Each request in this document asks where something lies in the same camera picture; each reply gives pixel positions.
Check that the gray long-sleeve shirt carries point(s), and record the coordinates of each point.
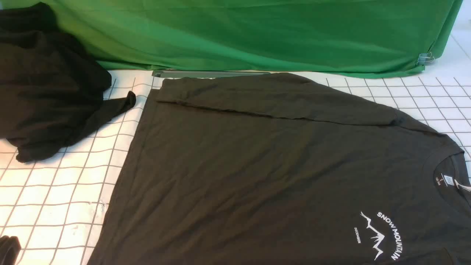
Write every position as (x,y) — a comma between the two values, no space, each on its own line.
(277,169)

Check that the green backdrop cloth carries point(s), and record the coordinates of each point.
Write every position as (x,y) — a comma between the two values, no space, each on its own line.
(354,38)

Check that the black clothes pile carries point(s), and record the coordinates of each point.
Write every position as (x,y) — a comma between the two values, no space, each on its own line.
(52,89)

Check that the silver binder clip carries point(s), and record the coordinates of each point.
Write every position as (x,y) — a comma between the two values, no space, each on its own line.
(425,59)

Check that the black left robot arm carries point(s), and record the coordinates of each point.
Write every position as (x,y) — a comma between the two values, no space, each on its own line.
(9,250)

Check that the gray metal bar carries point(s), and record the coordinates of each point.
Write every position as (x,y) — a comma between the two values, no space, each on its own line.
(203,74)

